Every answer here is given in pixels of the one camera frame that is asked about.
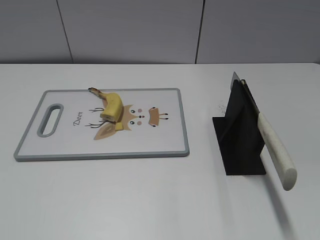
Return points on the white handled kitchen knife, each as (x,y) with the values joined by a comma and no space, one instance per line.
(281,158)

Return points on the small yellow banana piece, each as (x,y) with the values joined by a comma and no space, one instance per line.
(119,126)

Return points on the yellow banana with stem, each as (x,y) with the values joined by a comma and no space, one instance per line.
(114,105)

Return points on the black knife stand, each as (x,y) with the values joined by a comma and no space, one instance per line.
(239,139)

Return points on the white deer cutting board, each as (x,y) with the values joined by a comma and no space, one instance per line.
(66,125)

